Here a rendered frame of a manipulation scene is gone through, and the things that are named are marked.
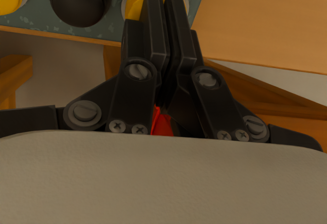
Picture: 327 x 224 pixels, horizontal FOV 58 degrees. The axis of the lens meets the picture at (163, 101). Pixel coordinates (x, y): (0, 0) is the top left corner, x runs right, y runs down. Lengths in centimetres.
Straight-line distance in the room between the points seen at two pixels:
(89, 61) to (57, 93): 16
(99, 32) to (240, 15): 9
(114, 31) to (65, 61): 94
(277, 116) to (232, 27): 18
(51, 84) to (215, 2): 96
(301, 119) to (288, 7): 18
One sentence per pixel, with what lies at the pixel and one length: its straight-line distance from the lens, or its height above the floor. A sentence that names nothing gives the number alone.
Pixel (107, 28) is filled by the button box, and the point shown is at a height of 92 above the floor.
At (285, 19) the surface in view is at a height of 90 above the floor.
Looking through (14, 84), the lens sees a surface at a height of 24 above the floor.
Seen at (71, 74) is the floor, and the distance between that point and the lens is 110.
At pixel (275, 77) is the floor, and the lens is 130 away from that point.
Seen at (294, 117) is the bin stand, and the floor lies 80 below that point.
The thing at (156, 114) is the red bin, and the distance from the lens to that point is 27.
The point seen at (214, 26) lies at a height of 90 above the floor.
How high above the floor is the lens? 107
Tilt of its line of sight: 70 degrees down
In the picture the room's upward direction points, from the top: 143 degrees clockwise
